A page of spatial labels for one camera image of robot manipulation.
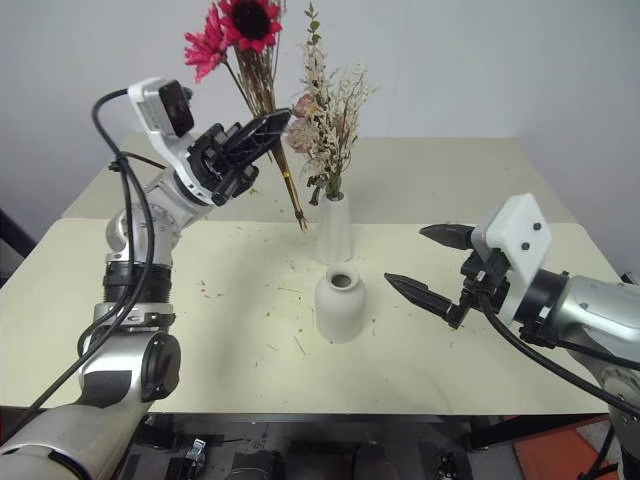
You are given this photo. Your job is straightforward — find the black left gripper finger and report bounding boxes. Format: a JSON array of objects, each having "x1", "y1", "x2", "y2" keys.
[
  {"x1": 224, "y1": 109, "x2": 293, "y2": 169},
  {"x1": 228, "y1": 107, "x2": 293, "y2": 137}
]

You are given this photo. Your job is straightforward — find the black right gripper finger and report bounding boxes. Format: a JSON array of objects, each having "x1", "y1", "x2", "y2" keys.
[
  {"x1": 383, "y1": 272, "x2": 474, "y2": 330},
  {"x1": 418, "y1": 223, "x2": 477, "y2": 251}
]

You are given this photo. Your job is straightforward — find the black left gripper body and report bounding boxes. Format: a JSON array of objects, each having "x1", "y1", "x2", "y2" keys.
[{"x1": 187, "y1": 121, "x2": 261, "y2": 208}]

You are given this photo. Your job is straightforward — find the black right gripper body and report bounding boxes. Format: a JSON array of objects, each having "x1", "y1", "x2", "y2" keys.
[{"x1": 459, "y1": 246, "x2": 512, "y2": 316}]

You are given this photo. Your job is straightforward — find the red flower bouquet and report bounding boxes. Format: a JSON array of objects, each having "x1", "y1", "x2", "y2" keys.
[{"x1": 183, "y1": 0, "x2": 314, "y2": 234}]

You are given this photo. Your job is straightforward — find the pale dried flower bouquet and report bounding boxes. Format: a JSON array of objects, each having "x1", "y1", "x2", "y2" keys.
[{"x1": 284, "y1": 2, "x2": 377, "y2": 207}]

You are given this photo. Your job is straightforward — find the short round white vase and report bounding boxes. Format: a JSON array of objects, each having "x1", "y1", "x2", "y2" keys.
[{"x1": 313, "y1": 263, "x2": 369, "y2": 345}]

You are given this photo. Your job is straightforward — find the tall slim white vase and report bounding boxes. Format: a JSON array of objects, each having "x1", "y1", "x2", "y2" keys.
[{"x1": 315, "y1": 192, "x2": 356, "y2": 264}]

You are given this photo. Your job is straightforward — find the orange floor panel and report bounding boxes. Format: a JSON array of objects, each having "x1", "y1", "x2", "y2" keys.
[{"x1": 513, "y1": 417, "x2": 621, "y2": 480}]

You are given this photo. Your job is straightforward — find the dark furniture piece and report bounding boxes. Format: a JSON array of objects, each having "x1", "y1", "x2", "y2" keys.
[{"x1": 0, "y1": 207, "x2": 38, "y2": 290}]

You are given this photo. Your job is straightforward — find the dark rounded shape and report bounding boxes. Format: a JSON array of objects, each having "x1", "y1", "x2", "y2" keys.
[{"x1": 227, "y1": 449, "x2": 284, "y2": 480}]

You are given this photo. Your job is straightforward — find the small metal clip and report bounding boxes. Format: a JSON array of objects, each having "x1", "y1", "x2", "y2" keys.
[{"x1": 184, "y1": 438, "x2": 209, "y2": 472}]

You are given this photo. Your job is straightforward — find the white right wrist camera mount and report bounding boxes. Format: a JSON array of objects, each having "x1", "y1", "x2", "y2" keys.
[{"x1": 471, "y1": 192, "x2": 554, "y2": 322}]

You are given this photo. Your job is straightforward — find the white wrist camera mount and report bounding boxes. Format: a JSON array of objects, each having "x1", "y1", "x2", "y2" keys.
[
  {"x1": 471, "y1": 192, "x2": 554, "y2": 322},
  {"x1": 127, "y1": 77, "x2": 216, "y2": 206}
]

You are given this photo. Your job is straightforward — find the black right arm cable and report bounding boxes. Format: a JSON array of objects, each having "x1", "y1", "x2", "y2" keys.
[{"x1": 474, "y1": 287, "x2": 640, "y2": 419}]

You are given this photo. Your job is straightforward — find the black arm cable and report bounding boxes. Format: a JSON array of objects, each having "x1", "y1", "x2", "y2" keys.
[
  {"x1": 474, "y1": 287, "x2": 640, "y2": 419},
  {"x1": 0, "y1": 87, "x2": 157, "y2": 444}
]

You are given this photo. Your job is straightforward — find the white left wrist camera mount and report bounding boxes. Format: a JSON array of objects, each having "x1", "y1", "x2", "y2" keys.
[{"x1": 127, "y1": 77, "x2": 216, "y2": 206}]

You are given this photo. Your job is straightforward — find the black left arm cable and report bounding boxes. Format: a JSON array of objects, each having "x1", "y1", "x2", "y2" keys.
[{"x1": 0, "y1": 87, "x2": 157, "y2": 444}]

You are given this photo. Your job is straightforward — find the black table frame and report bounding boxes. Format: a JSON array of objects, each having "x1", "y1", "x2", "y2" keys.
[{"x1": 142, "y1": 413, "x2": 611, "y2": 451}]

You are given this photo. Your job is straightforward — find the small black bracket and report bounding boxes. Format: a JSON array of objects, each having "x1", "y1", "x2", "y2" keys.
[{"x1": 438, "y1": 451, "x2": 462, "y2": 480}]

